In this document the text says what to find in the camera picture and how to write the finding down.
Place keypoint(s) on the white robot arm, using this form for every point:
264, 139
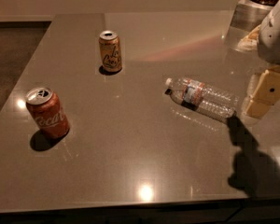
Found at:
269, 38

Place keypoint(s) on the metal snack dispenser base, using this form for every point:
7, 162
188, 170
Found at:
248, 14

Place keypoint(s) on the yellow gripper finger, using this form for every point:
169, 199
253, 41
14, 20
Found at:
263, 92

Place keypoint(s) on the orange la croix can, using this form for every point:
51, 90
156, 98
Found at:
110, 51

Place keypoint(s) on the clear plastic water bottle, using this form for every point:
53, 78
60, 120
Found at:
203, 98

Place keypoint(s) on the red coca-cola can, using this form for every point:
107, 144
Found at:
46, 109

